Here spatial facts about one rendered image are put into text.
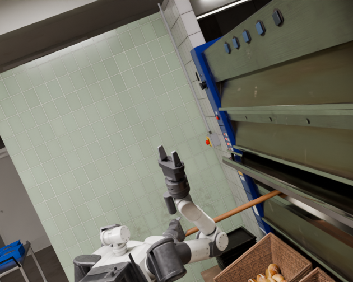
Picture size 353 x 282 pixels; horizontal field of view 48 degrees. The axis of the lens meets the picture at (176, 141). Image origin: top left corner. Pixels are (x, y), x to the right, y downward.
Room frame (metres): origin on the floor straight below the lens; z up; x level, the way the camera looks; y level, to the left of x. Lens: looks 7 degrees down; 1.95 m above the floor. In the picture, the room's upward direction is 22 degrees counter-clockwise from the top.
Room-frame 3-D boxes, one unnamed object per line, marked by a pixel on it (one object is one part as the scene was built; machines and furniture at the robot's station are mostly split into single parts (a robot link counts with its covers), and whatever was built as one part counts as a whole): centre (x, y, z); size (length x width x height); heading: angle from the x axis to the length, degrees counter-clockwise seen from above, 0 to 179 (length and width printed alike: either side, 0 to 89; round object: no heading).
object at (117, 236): (1.59, 0.38, 1.47); 0.10 x 0.07 x 0.09; 62
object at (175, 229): (1.91, 0.20, 1.28); 0.12 x 0.10 x 0.13; 152
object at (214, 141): (3.11, -0.27, 1.46); 0.10 x 0.07 x 0.10; 6
